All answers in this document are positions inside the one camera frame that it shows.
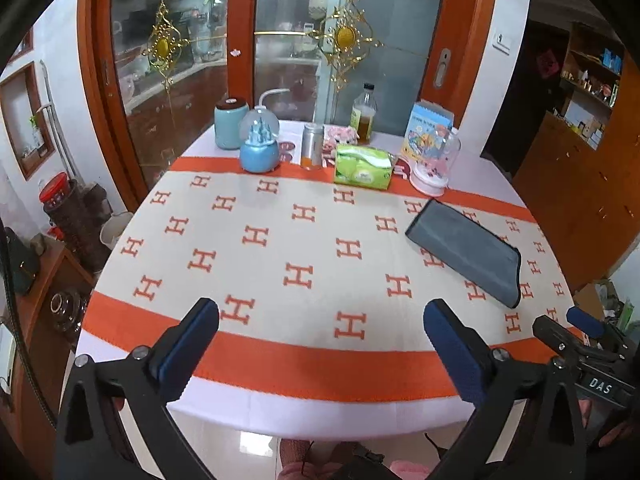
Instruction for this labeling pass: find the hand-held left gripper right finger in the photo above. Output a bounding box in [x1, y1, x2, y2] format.
[423, 298, 588, 480]

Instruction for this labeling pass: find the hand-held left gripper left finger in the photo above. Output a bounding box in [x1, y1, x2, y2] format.
[54, 297, 221, 480]

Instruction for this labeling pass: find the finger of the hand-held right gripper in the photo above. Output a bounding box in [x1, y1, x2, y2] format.
[566, 306, 626, 348]
[531, 314, 601, 368]

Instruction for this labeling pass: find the grey towel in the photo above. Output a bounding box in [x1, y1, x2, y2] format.
[404, 198, 522, 309]

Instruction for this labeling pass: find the person's right hand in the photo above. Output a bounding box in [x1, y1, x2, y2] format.
[579, 397, 640, 456]

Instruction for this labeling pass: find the wooden shelf cabinet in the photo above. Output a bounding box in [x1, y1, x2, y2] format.
[512, 22, 640, 291]

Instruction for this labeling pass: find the clear glass jar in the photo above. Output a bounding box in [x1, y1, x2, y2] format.
[49, 287, 88, 333]

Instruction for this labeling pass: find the white bucket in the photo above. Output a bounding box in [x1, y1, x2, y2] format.
[100, 211, 135, 251]

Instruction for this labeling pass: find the wooden side cabinet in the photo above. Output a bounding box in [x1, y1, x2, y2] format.
[10, 240, 96, 480]

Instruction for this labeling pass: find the orange and white printed tablecloth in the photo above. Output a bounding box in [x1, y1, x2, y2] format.
[75, 120, 588, 426]

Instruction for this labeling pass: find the dark wicker basket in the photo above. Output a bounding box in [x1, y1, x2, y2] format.
[45, 180, 113, 271]

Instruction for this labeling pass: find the person's pink fuzzy clothing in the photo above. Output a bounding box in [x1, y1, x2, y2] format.
[279, 439, 433, 480]

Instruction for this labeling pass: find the pink glass dome ornament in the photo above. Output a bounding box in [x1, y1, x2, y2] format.
[410, 126, 461, 196]

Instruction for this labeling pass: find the dark green bag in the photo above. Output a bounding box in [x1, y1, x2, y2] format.
[4, 230, 40, 296]

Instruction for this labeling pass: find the blue snow globe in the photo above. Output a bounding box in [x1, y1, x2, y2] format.
[239, 106, 281, 175]

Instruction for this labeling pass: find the red lidded jar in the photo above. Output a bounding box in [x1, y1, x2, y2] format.
[39, 172, 71, 211]

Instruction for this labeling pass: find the green tissue pack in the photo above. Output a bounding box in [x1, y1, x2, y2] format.
[333, 143, 396, 191]

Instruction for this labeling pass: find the teal canister with brown lid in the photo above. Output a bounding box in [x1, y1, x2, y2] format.
[215, 98, 250, 150]

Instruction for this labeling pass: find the colourful cartoon box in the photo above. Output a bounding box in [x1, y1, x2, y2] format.
[400, 100, 455, 163]

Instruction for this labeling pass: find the silver metal can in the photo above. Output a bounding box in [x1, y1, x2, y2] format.
[301, 123, 326, 171]

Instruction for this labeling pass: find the pink floral packet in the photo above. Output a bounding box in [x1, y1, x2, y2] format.
[324, 127, 360, 153]

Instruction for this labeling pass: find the clear bottle with yellow liquid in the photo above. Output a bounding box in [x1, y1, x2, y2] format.
[350, 83, 377, 144]

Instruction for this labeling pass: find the wooden framed glass door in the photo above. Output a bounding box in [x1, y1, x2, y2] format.
[77, 0, 501, 191]

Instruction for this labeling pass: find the white gooseneck tube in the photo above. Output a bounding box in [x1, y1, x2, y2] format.
[257, 88, 293, 111]

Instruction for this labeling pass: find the gold door ornament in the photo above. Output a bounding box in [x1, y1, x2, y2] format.
[141, 2, 183, 91]
[312, 0, 383, 93]

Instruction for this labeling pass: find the wooden framed wall niche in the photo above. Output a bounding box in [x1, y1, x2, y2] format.
[0, 61, 56, 181]

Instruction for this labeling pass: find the silver door handle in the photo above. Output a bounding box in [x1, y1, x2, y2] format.
[432, 49, 452, 88]

